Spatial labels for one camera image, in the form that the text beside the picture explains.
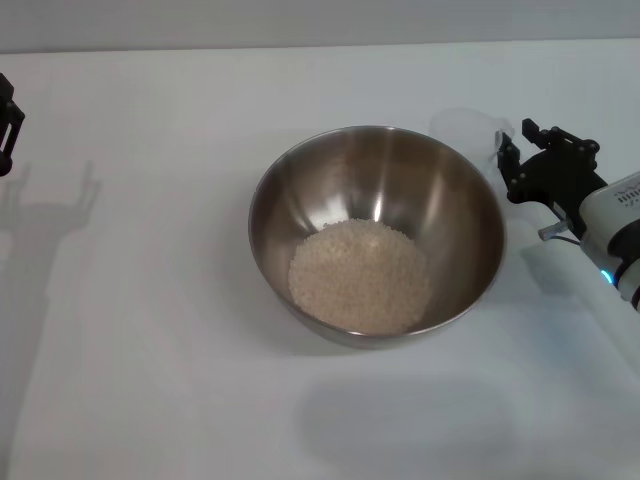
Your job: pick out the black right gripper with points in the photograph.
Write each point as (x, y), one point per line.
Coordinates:
(555, 175)

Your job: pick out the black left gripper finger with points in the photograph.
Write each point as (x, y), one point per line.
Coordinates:
(10, 125)

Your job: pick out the clear plastic measuring cup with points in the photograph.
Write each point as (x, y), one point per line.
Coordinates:
(465, 130)

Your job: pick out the stainless steel mixing bowl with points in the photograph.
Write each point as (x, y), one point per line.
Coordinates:
(390, 175)

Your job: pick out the white rice grains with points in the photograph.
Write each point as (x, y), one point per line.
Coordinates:
(360, 280)

